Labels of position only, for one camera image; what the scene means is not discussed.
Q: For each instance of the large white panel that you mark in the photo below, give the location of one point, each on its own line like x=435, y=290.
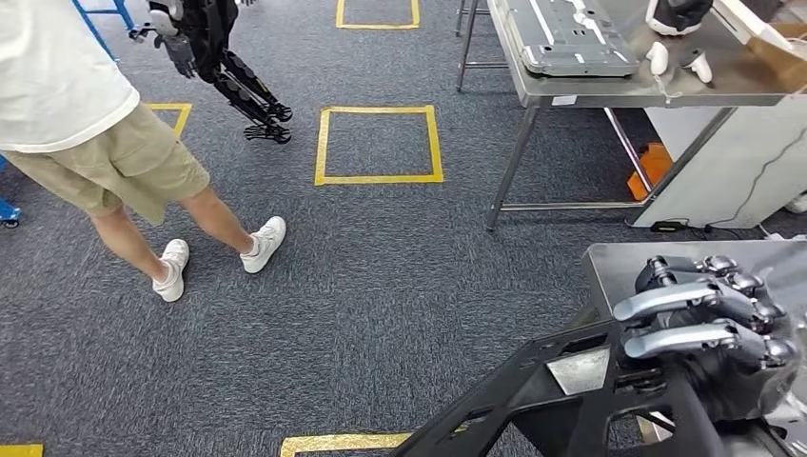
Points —
x=706, y=170

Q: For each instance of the black humanoid robot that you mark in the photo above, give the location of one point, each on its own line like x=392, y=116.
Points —
x=208, y=31

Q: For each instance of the orange plastic object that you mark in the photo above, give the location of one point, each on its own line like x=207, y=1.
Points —
x=652, y=170

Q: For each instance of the yellow floor tape square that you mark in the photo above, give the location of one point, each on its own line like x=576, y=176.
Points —
x=378, y=179
x=378, y=26
x=340, y=443
x=19, y=451
x=181, y=120

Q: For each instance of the grey stamped metal plate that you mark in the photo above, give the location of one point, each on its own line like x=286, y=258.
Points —
x=567, y=38

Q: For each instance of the person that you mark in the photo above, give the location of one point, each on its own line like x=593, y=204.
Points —
x=63, y=75

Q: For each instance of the white VR controller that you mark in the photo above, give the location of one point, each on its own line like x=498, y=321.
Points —
x=657, y=58
x=700, y=66

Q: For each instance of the black plastic frame part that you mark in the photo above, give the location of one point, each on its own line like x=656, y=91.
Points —
x=536, y=391

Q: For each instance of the black and white VR headset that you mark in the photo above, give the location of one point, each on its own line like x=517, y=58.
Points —
x=678, y=16

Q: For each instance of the white flat board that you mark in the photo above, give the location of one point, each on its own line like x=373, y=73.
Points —
x=750, y=22

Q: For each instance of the black power adapter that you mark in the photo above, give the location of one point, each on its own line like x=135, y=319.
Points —
x=668, y=226

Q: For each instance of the brown cardboard sheet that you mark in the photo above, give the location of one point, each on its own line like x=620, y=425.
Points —
x=782, y=57

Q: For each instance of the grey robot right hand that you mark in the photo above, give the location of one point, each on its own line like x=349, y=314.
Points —
x=738, y=353

